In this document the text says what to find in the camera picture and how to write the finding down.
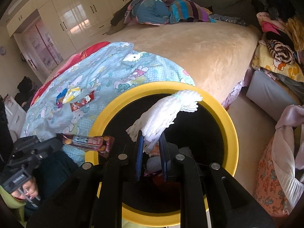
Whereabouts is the person's left forearm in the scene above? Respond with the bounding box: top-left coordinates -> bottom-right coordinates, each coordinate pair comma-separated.
0,185 -> 26,224

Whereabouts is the small white foam net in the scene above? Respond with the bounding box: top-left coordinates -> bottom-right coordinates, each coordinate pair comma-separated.
145,158 -> 164,176

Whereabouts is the brown cloth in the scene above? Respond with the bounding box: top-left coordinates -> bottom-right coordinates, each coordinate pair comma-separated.
106,3 -> 133,35

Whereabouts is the white yellow wrapper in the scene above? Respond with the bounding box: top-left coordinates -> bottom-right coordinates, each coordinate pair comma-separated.
62,87 -> 82,104

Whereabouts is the grey patterned cloth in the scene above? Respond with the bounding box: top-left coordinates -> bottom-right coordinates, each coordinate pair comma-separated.
209,14 -> 247,26

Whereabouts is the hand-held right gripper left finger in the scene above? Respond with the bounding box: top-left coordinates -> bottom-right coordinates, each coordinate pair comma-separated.
26,135 -> 143,228

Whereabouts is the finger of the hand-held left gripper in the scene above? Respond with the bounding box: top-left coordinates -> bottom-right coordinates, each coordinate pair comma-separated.
39,137 -> 64,158

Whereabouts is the bed with beige cover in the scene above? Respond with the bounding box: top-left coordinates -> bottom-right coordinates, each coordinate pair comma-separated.
47,18 -> 262,105

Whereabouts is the yellow knit garment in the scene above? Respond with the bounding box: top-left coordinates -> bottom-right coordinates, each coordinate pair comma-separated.
285,17 -> 304,51

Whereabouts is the blue wrapper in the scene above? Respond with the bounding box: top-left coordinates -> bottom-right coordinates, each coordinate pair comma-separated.
56,88 -> 69,100

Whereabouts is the light blue cartoon cat blanket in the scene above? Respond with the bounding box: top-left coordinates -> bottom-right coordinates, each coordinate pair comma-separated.
25,41 -> 196,164

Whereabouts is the white pink cloth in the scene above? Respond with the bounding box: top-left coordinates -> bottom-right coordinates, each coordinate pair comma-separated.
272,104 -> 304,205

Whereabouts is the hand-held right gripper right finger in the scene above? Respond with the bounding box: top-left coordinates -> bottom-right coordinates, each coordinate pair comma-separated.
159,136 -> 277,228

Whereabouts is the tiger striped cloth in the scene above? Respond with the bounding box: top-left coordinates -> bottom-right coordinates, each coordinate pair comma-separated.
265,39 -> 296,64

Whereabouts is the yellow trash bin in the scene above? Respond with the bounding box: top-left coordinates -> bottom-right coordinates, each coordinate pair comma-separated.
84,82 -> 239,227

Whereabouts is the cream glossy wardrobe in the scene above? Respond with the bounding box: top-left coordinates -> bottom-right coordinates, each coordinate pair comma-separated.
6,0 -> 139,53

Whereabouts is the black clothes pile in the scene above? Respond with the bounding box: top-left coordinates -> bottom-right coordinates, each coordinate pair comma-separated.
14,76 -> 36,107

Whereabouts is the red snack wrapper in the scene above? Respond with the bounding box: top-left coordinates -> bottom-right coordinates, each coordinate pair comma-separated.
70,93 -> 95,112

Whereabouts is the maroon biscuit wrapper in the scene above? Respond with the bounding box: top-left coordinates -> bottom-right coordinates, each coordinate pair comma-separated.
56,133 -> 114,159

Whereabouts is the large white foam net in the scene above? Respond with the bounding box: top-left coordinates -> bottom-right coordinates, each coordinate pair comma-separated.
126,89 -> 203,154

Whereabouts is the black bin liner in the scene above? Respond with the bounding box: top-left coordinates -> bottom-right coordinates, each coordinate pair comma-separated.
98,94 -> 232,214

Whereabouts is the person's dark clothing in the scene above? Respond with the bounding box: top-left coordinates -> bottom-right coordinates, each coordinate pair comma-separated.
24,152 -> 80,219

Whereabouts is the striped colourful cloth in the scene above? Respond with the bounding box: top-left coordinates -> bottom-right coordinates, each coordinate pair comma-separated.
164,0 -> 216,24

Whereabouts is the orange cartoon print cushion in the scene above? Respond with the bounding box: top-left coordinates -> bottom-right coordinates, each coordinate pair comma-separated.
254,135 -> 300,218

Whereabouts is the small drawer cabinet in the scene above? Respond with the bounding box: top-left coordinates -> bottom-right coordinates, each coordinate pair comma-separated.
0,95 -> 28,136

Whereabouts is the person's left hand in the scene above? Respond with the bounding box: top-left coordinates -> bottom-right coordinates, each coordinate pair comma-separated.
11,179 -> 41,202

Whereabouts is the teal floral quilt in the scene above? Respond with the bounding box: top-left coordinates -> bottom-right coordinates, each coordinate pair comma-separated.
123,0 -> 175,26

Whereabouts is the floral bed skirt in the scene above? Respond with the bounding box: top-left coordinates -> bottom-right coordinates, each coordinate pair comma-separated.
222,78 -> 247,111

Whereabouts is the door with pink cartoon poster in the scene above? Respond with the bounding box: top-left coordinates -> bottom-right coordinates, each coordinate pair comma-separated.
13,9 -> 64,81

